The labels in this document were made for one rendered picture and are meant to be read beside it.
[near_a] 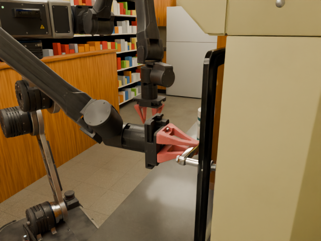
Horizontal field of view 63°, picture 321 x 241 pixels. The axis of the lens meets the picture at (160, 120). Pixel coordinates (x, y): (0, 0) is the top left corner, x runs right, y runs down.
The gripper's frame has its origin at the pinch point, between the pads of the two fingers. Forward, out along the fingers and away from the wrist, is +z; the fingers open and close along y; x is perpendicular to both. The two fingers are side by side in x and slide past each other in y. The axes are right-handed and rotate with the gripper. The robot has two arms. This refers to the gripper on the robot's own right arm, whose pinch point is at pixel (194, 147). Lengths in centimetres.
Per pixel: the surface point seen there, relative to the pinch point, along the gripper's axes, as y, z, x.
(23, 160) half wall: -92, -188, 102
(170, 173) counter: -25.8, -16.2, 30.0
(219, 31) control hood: 21.5, 5.6, -11.4
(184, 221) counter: -25.9, -4.3, 8.8
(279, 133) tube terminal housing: 9.5, 13.9, -11.4
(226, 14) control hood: 23.5, 6.2, -11.1
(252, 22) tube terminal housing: 22.5, 9.4, -11.4
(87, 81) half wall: -36, -187, 201
